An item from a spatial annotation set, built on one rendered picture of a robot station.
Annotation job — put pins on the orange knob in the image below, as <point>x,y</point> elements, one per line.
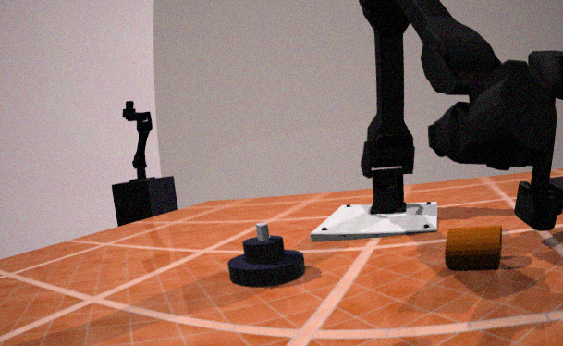
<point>476,246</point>

